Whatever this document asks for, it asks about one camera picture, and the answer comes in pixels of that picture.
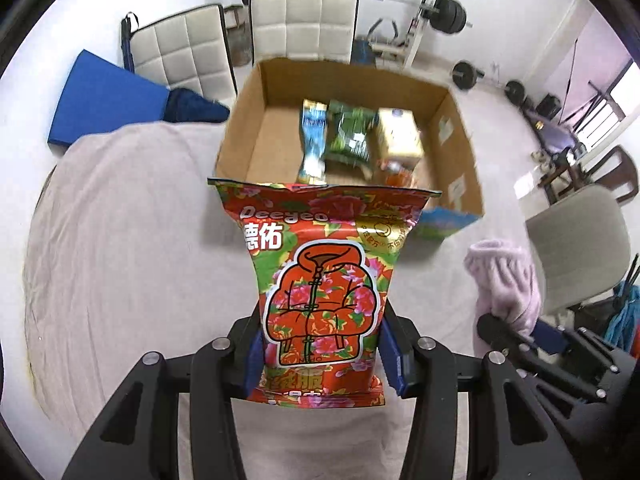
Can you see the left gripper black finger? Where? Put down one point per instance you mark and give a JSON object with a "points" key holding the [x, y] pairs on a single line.
{"points": [[497, 335]]}

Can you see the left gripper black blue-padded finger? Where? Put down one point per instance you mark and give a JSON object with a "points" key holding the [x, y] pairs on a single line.
{"points": [[135, 436], [510, 434]]}

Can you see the pink fluffy cloth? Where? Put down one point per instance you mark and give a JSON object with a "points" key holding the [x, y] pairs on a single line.
{"points": [[506, 282]]}

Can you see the orange snack packet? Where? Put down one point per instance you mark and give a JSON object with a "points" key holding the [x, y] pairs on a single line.
{"points": [[395, 175]]}

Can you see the blue Nestle milk sachet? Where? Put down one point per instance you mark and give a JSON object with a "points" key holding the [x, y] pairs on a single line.
{"points": [[313, 131]]}

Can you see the green snack packet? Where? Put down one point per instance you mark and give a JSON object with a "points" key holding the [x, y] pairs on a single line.
{"points": [[347, 140]]}

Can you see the grey office chair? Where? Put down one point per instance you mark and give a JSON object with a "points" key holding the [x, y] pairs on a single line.
{"points": [[581, 247]]}

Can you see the grey table cloth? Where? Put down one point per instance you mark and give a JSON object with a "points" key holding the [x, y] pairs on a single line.
{"points": [[130, 251]]}

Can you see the brown wooden chair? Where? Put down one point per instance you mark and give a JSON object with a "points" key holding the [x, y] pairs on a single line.
{"points": [[616, 171]]}

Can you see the purple treadmill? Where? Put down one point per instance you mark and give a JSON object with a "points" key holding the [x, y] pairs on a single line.
{"points": [[554, 139]]}

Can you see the floor barbell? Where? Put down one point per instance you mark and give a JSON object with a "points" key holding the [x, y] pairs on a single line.
{"points": [[466, 76]]}

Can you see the open cardboard box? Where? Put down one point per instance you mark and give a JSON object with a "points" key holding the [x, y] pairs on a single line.
{"points": [[263, 144]]}

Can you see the white weight bench rack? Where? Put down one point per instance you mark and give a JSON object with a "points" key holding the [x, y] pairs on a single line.
{"points": [[403, 50]]}

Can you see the dark blue garment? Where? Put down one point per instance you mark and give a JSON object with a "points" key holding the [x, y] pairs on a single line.
{"points": [[185, 105]]}

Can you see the blue foam mat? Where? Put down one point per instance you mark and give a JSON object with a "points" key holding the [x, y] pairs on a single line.
{"points": [[100, 97]]}

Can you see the white padded chair right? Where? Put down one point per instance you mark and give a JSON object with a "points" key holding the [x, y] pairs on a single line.
{"points": [[304, 30]]}

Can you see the white padded chair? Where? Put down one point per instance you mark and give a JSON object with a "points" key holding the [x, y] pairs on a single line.
{"points": [[304, 30], [186, 50]]}

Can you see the white padded chair left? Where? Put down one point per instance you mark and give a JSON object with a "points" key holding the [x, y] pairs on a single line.
{"points": [[186, 50]]}

